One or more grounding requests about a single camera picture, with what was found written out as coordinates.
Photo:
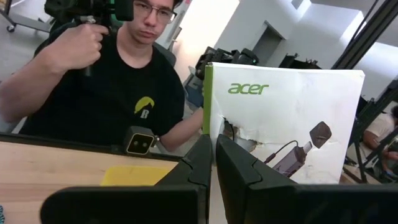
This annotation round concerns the grey wheeled cart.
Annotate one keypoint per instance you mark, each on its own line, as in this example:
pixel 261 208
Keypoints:
pixel 28 21

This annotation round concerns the yellow translucent plastic bin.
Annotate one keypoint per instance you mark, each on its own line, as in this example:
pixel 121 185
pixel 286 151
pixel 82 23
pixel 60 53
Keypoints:
pixel 133 175

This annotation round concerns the table-level camera box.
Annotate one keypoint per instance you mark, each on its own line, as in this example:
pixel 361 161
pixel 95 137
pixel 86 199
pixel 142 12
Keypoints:
pixel 140 143

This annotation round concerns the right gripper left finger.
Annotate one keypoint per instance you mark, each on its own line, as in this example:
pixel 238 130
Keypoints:
pixel 186 193

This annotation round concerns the white Acer adapter box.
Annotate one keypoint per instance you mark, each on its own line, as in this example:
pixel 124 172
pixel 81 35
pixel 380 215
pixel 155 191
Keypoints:
pixel 280 109

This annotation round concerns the person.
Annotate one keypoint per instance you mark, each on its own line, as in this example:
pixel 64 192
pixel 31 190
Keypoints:
pixel 109 93
pixel 379 130

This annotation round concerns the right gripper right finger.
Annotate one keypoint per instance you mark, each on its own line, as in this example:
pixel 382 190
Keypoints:
pixel 248 193

